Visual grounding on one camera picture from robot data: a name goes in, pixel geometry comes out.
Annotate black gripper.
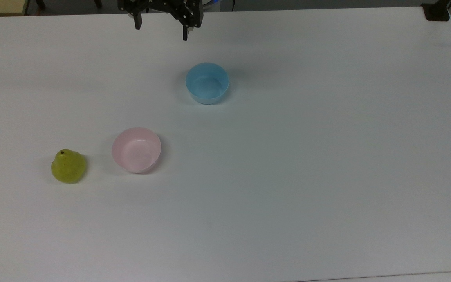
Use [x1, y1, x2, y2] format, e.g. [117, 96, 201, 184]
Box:
[117, 0, 204, 42]

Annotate green pear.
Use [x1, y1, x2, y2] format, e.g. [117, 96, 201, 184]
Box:
[51, 149, 87, 184]

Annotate blue plastic bowl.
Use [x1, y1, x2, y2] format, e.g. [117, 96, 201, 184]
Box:
[185, 62, 230, 105]

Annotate pink plastic bowl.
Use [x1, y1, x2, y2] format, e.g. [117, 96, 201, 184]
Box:
[111, 127, 162, 174]

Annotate black corner clamp mount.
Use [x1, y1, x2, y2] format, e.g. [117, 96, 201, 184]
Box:
[420, 0, 451, 22]

